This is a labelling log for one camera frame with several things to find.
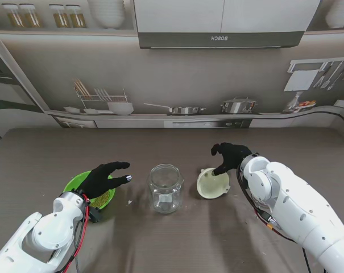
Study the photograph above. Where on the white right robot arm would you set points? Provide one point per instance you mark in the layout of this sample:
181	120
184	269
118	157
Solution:
291	204

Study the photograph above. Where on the cream plastic funnel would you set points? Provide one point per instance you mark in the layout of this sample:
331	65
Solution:
213	187

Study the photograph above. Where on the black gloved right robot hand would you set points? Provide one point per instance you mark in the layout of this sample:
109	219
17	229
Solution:
234	155

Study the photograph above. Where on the green plastic bowl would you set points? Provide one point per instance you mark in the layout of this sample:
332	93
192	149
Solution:
73	182

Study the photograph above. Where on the mung beans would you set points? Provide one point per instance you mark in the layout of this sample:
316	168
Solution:
102	199

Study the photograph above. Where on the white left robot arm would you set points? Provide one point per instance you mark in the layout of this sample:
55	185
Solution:
49	230

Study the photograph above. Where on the clear glass jar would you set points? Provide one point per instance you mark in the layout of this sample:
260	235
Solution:
166	196

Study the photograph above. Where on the printed kitchen backdrop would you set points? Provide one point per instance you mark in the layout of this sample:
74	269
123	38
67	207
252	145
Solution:
188	79

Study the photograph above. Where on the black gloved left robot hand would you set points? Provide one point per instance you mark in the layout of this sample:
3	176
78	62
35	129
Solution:
99	180

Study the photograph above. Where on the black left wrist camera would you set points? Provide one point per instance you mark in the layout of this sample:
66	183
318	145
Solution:
95	214

